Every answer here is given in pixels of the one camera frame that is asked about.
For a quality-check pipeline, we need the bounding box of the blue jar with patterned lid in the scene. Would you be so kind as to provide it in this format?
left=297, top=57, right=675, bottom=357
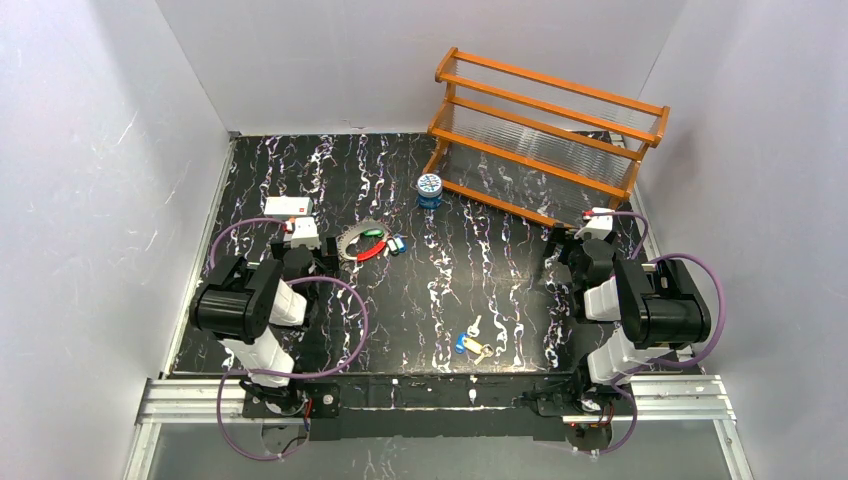
left=416, top=173, right=443, bottom=210

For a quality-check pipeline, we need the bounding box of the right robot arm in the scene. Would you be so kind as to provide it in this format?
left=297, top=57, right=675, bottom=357
left=544, top=224, right=712, bottom=400

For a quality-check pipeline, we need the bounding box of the aluminium rail frame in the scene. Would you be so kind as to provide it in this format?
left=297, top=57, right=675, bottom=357
left=126, top=373, right=752, bottom=479

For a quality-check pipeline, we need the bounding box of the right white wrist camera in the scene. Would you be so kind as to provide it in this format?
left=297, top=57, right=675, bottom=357
left=574, top=207, right=615, bottom=243

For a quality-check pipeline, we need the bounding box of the metal key organizer red handle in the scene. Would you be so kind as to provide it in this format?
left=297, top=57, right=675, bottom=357
left=336, top=218, right=390, bottom=264

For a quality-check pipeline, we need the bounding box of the silver loose key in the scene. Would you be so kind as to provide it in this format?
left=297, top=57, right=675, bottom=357
left=466, top=315, right=482, bottom=338

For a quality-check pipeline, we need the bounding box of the orange wooden shelf rack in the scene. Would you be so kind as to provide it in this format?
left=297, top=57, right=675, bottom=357
left=423, top=47, right=671, bottom=227

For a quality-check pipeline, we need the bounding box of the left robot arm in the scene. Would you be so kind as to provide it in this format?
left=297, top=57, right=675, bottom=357
left=189, top=238, right=339, bottom=395

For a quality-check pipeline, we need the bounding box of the blue key tag on ring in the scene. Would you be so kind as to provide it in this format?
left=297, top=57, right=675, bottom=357
left=393, top=236, right=407, bottom=253

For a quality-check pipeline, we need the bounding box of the black key tag white label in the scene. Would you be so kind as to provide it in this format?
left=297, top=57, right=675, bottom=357
left=386, top=237, right=401, bottom=256

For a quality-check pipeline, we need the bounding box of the white box with red logo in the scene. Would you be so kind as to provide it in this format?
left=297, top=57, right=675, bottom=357
left=263, top=196, right=314, bottom=220

